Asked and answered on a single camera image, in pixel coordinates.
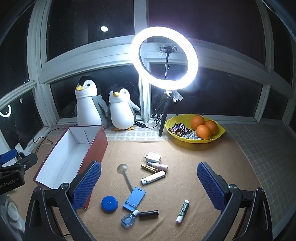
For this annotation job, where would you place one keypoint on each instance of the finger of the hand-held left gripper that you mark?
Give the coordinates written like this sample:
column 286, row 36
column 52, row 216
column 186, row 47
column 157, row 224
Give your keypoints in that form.
column 25, row 160
column 9, row 155

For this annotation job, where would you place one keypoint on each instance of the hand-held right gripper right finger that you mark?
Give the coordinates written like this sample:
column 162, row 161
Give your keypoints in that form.
column 211, row 185

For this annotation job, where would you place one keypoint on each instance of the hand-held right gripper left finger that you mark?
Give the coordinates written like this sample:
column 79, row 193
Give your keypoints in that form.
column 86, row 185

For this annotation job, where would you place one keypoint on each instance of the blue round lid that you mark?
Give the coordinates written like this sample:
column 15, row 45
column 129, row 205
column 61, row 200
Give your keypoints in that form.
column 109, row 204

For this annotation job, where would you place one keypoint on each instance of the green white lip balm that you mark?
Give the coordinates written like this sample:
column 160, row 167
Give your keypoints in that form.
column 182, row 210

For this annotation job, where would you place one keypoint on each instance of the red cardboard box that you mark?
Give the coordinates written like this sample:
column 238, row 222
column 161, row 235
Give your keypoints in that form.
column 69, row 150

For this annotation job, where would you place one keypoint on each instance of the grey spoon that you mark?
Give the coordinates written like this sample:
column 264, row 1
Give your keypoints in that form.
column 122, row 168

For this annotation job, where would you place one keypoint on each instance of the blue phone stand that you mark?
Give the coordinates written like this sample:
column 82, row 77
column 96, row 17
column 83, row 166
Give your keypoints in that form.
column 135, row 197

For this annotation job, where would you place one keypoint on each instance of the small white pink bottle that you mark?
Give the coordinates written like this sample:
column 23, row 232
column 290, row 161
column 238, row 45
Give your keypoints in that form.
column 160, row 166

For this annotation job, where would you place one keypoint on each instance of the patterned white lighter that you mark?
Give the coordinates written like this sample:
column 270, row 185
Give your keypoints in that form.
column 153, row 178

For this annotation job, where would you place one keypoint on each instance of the wooden clothespin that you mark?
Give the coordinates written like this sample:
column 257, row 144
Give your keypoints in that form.
column 148, row 168

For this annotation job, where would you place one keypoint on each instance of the black cylinder tube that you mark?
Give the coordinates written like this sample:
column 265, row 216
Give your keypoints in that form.
column 149, row 214

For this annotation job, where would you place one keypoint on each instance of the person's left forearm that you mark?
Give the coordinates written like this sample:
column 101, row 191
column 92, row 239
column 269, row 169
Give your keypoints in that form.
column 8, row 213

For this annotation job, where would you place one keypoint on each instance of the tan mat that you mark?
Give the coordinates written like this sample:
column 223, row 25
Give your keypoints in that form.
column 185, row 166

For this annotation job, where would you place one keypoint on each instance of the pile of silver wrapped candies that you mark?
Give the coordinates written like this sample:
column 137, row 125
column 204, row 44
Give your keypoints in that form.
column 192, row 136

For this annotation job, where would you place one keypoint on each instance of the clear blue eye drop bottle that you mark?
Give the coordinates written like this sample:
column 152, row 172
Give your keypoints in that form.
column 128, row 219

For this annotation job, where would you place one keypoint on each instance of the white charger plug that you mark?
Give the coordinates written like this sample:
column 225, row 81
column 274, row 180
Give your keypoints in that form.
column 153, row 158

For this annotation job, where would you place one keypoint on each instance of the pile of wrapped chocolate bars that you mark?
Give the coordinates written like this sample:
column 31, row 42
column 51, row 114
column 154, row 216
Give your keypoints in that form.
column 179, row 129

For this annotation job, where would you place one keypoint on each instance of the yellow fruit bowl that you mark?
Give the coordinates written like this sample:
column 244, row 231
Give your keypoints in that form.
column 175, row 119

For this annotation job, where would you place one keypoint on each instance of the large penguin plush toy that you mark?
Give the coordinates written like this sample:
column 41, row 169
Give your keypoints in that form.
column 86, row 109

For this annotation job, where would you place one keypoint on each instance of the small penguin plush toy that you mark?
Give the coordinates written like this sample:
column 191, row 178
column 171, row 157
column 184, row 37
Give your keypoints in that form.
column 121, row 113

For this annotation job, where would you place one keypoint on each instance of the black gooseneck phone holder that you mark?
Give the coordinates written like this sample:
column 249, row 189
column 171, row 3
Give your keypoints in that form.
column 167, row 67

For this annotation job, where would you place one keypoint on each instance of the white window frame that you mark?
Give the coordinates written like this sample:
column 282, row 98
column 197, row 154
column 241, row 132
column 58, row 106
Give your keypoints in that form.
column 92, row 53

